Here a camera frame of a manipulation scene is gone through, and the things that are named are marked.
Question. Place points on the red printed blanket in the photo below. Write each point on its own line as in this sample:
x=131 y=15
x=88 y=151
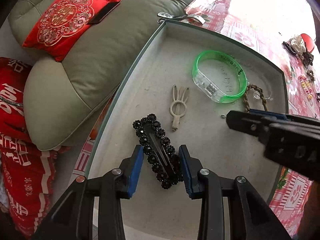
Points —
x=28 y=172

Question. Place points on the strawberry pattern tablecloth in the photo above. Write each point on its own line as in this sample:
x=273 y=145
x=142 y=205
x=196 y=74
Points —
x=166 y=60

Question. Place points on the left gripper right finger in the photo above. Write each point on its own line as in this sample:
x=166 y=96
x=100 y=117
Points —
x=249 y=215

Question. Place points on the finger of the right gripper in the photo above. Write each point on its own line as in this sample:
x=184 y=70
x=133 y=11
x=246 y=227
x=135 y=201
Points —
x=282 y=116
x=291 y=144

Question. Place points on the cream scrunchie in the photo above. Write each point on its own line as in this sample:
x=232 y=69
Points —
x=298 y=44

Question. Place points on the red plastic chair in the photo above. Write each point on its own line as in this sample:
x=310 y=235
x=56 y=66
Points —
x=309 y=42

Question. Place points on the black smartphone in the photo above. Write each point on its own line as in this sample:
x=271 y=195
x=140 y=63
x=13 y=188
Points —
x=103 y=13

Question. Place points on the dark patterned scrunchie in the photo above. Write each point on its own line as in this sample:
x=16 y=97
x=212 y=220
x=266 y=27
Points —
x=307 y=59

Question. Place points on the green armchair sofa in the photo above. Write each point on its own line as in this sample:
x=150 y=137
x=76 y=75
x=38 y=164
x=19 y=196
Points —
x=62 y=100

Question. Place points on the red embroidered cushion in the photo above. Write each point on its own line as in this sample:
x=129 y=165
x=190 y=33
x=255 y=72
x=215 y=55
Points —
x=61 y=25

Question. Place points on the green translucent bangle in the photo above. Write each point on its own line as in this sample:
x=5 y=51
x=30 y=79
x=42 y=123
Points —
x=219 y=76

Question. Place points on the black beaded hair clip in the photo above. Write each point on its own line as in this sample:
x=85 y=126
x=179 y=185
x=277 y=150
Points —
x=161 y=155

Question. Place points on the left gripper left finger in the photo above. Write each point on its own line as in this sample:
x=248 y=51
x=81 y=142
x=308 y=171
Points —
x=72 y=215

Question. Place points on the grey shallow tray box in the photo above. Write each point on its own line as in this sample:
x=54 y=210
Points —
x=156 y=213

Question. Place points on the beige rabbit hair clip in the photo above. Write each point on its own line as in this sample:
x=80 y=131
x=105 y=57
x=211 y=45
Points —
x=178 y=107

